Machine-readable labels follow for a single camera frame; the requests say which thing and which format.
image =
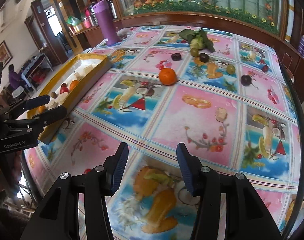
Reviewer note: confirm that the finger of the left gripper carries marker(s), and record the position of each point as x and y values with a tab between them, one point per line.
36	124
19	107

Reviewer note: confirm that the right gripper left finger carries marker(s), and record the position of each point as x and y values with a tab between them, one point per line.
56	217

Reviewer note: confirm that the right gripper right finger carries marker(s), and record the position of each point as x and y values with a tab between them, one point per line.
247	217

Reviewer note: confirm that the large orange mandarin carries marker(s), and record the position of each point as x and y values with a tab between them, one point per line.
41	109

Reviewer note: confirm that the large beige foam cylinder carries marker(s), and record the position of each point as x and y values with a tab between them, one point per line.
61	98

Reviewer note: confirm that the brown kiwi fruit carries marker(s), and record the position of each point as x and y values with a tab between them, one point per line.
54	95

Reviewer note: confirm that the red tomato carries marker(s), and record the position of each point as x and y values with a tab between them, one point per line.
64	90

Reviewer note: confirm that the small orange tangerine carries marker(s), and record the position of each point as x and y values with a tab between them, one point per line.
73	85

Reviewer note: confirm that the beige foam chunk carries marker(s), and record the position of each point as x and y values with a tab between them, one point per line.
52	104
77	76
88	69

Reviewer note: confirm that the orange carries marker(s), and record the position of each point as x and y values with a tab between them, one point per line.
167	76

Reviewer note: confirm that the seated person in purple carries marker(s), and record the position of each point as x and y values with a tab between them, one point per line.
15	78

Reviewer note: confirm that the yellow white foam tray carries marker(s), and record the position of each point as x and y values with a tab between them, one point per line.
101	64

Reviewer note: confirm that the wooden side cabinet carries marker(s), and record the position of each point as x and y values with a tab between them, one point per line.
88	37

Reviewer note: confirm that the green packet on cabinet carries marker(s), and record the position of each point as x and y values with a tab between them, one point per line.
73	21

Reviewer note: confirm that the patterned plastic tablecloth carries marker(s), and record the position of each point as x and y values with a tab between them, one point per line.
229	127

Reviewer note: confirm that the purple thermos bottle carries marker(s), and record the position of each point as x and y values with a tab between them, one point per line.
103	14

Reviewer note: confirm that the dark plum right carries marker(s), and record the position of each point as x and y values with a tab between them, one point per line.
246	80

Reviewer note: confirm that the dark plum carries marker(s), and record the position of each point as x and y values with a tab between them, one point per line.
176	57
204	57
246	80

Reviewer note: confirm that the green olive right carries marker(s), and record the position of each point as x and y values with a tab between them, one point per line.
230	69

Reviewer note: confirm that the small dark cherry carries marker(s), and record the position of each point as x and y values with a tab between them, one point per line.
265	68

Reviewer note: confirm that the dark plum left back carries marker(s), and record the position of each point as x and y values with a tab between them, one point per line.
176	57

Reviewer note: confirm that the dark plum centre back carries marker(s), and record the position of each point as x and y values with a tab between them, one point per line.
204	57

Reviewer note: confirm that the green olive near cauliflower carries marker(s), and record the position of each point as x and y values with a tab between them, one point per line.
194	52

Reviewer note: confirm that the cauliflower with green leaves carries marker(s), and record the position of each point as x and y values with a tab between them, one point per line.
197	39

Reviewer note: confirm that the flower bamboo glass partition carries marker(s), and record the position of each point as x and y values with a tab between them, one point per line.
199	0

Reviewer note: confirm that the framed wall painting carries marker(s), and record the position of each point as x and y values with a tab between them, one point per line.
5	54

